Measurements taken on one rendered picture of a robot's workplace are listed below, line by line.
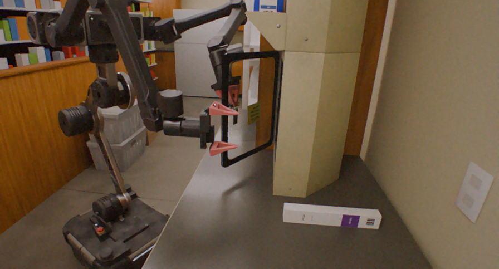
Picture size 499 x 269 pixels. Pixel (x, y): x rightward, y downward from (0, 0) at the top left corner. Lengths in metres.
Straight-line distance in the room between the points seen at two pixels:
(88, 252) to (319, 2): 1.72
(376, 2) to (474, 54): 0.52
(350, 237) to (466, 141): 0.38
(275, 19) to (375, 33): 0.54
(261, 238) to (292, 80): 0.45
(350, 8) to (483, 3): 0.31
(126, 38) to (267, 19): 0.38
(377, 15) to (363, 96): 0.32
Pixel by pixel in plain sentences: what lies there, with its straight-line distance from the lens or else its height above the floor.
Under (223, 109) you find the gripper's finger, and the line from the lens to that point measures 0.74.
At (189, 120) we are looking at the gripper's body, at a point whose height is 1.22.
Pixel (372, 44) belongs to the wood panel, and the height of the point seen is 1.43.
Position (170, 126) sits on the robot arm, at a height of 1.21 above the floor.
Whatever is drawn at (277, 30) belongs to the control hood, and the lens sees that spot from 0.77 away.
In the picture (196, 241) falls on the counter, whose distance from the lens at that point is 0.76.
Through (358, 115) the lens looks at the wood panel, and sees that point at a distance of 1.25.
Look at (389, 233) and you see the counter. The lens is 0.90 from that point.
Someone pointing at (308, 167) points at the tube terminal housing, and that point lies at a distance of 0.89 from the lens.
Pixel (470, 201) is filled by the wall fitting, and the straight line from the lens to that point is 0.75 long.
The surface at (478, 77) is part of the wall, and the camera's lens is 0.77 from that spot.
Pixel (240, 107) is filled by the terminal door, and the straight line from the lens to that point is 0.94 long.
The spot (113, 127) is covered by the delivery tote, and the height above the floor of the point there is 0.51.
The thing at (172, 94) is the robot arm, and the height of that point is 1.29.
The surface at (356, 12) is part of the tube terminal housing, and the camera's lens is 0.90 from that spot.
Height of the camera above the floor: 1.46
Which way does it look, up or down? 20 degrees down
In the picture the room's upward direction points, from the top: 3 degrees clockwise
